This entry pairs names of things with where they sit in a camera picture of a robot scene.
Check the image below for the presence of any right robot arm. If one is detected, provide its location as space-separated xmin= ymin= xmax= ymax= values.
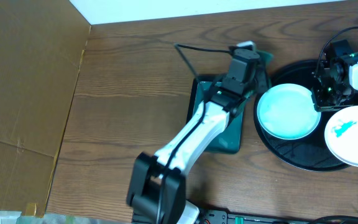
xmin=311 ymin=52 xmax=358 ymax=112

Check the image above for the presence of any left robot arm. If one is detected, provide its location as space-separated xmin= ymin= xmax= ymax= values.
xmin=126 ymin=49 xmax=273 ymax=223

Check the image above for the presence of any black round tray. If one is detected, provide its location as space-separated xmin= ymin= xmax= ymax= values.
xmin=254 ymin=59 xmax=349 ymax=172

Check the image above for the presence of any black rectangular water tray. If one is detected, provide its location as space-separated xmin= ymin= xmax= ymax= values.
xmin=186 ymin=79 xmax=244 ymax=154

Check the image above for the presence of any white plate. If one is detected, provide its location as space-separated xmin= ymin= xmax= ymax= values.
xmin=256 ymin=83 xmax=321 ymax=140
xmin=324 ymin=106 xmax=358 ymax=167

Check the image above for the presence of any green yellow sponge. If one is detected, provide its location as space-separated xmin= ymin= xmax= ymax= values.
xmin=256 ymin=50 xmax=273 ymax=72

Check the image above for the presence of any cardboard sheet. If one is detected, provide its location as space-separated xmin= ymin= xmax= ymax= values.
xmin=0 ymin=0 xmax=91 ymax=217

